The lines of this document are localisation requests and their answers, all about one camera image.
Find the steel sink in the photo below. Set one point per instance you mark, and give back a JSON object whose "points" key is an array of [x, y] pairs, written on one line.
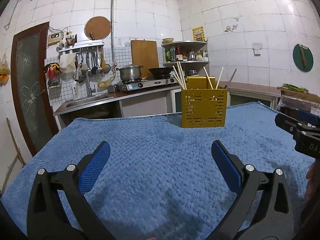
{"points": [[87, 100]]}

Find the black wok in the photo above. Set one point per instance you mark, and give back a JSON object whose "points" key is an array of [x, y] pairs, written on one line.
{"points": [[160, 73]]}

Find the person's right hand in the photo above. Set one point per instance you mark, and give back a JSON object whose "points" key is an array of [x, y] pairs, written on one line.
{"points": [[313, 180]]}

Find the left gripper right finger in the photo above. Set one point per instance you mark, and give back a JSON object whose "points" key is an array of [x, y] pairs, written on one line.
{"points": [[262, 208]]}

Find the yellow perforated utensil holder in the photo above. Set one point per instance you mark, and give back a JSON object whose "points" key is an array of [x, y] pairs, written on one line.
{"points": [[202, 104]]}

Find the steel cooking pot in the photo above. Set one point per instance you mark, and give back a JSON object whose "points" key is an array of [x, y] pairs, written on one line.
{"points": [[130, 72]]}

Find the brown glass door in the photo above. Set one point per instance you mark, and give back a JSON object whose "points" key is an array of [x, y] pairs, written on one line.
{"points": [[29, 87]]}

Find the rectangular wooden cutting board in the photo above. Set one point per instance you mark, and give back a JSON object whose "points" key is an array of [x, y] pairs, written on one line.
{"points": [[144, 53]]}

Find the white wall socket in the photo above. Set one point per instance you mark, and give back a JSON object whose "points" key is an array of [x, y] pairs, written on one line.
{"points": [[257, 48]]}

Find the round woven tray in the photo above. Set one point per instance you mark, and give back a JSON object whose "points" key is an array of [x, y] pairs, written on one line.
{"points": [[97, 28]]}

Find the grey metal spoon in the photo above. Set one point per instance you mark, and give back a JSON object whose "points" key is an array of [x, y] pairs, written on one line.
{"points": [[231, 78]]}

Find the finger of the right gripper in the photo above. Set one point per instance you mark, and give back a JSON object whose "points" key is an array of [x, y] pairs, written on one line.
{"points": [[292, 125], [308, 117]]}

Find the blue textured table cloth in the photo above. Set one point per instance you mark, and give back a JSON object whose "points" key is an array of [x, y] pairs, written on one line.
{"points": [[161, 180]]}

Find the green round wall board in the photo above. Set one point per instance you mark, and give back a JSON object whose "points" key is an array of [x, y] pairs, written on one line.
{"points": [[303, 58]]}

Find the yellow wall calendar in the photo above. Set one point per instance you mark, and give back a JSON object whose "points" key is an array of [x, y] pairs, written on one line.
{"points": [[198, 34]]}

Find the hanging utensil rack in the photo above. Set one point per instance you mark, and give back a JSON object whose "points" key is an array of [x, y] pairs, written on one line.
{"points": [[85, 56]]}

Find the corner wall shelf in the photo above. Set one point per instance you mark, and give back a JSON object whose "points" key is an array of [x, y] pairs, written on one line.
{"points": [[191, 55]]}

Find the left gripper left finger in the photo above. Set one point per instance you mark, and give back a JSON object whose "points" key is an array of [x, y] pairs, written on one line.
{"points": [[46, 217]]}

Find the steel gas stove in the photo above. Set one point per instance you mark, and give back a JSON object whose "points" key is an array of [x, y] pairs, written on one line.
{"points": [[144, 84]]}

